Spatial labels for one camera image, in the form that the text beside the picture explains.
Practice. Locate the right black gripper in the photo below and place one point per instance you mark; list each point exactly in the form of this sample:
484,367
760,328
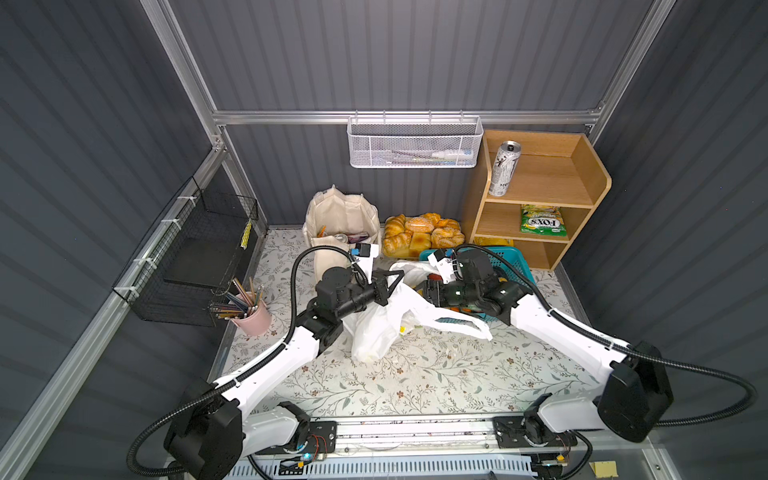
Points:
444,292

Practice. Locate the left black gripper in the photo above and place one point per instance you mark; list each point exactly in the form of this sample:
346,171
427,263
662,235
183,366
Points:
378,288

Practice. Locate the white plastic grocery bag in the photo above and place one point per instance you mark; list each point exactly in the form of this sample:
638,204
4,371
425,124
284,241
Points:
377,328

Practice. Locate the cream canvas tote bag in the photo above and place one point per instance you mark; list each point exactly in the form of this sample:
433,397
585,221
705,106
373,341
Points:
333,215

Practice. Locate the purple Fox's candy bag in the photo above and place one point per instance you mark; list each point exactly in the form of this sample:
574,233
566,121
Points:
357,238

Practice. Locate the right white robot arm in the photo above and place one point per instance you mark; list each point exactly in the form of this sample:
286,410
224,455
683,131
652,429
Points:
633,390

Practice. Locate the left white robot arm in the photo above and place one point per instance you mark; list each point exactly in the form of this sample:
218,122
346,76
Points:
210,431

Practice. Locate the teal plastic basket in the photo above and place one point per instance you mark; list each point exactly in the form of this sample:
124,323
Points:
510,258

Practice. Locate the yellow bread tray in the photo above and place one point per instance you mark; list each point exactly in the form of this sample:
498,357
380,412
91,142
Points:
407,237

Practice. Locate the floral table mat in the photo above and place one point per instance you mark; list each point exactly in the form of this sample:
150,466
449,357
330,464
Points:
425,372

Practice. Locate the green Fox's candy bag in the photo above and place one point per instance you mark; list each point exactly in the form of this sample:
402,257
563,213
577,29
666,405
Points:
542,220

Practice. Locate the pink pencil cup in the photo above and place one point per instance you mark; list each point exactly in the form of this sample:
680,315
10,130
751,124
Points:
245,307

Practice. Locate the wooden shelf unit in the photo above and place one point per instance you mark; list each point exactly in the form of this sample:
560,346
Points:
559,170

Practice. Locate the left silver drink can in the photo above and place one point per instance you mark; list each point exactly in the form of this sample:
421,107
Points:
503,167

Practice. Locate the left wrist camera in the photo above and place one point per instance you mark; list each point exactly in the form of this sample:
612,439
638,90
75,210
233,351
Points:
364,255

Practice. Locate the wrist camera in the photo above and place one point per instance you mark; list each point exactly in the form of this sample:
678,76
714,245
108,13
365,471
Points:
443,261
364,255

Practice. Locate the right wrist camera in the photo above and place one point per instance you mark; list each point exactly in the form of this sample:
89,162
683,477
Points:
443,261

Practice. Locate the white wire wall basket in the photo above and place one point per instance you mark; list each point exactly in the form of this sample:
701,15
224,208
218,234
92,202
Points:
408,141

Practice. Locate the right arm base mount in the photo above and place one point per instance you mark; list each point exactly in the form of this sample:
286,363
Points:
519,431

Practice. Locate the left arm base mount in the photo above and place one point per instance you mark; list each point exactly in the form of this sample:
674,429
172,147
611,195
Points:
315,437

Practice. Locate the black wire wall basket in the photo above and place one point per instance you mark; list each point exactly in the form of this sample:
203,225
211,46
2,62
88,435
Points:
187,270

